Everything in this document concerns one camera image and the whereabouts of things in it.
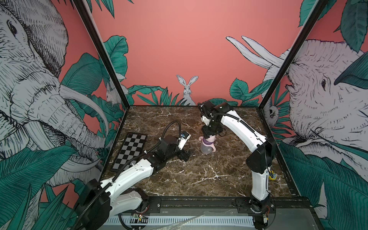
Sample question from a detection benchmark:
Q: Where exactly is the pink bottle handle ring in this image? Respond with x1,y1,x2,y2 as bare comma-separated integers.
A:
198,136,217,153

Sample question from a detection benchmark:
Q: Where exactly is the clear plastic baby bottle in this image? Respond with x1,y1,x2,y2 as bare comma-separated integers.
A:
200,145,213,155

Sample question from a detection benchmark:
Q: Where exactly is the purple bottle collar with straw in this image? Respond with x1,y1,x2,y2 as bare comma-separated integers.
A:
202,139,215,146

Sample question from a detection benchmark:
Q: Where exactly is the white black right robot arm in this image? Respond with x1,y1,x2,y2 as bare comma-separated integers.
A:
197,101,276,202

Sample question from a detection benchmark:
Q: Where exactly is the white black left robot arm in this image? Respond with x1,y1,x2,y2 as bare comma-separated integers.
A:
72,132,191,230

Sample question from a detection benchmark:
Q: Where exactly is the black white checkerboard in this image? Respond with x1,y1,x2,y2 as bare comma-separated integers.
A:
110,132,148,172

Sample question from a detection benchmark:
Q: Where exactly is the small yellow toy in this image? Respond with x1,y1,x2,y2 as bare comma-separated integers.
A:
268,171,278,181

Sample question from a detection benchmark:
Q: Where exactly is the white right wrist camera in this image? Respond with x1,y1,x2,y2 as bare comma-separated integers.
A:
201,115,211,126

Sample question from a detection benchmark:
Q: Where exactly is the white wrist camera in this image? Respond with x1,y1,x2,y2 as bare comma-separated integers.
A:
201,115,211,126
178,130,191,150

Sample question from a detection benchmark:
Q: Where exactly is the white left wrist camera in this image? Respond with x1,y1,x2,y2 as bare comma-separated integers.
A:
178,130,191,150

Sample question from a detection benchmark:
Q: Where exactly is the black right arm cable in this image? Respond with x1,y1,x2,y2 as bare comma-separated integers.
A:
197,100,219,121

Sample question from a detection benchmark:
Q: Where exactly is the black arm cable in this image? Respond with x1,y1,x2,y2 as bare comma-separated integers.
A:
160,120,182,143
197,100,219,121

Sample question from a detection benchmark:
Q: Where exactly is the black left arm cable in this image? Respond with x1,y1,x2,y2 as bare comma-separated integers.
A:
160,120,182,143

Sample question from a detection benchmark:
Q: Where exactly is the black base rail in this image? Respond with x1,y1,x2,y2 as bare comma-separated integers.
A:
142,196,312,215

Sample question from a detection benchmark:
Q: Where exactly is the white ribbed cable duct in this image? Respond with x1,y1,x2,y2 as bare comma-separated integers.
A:
121,215,254,228

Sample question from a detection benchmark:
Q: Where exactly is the black enclosure frame post right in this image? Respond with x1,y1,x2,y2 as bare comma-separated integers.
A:
258,0,328,110

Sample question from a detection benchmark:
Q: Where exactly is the black enclosure frame post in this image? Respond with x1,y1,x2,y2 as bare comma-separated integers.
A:
258,0,328,110
72,0,130,110

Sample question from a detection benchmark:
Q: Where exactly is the black enclosure frame post left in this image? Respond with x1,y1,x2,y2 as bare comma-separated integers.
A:
72,0,130,110

